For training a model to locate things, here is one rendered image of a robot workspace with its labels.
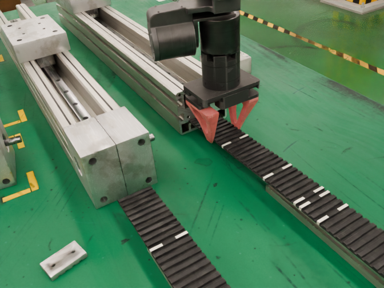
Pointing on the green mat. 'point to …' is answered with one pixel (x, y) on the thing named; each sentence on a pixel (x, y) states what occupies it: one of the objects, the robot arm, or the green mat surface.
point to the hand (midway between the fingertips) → (222, 131)
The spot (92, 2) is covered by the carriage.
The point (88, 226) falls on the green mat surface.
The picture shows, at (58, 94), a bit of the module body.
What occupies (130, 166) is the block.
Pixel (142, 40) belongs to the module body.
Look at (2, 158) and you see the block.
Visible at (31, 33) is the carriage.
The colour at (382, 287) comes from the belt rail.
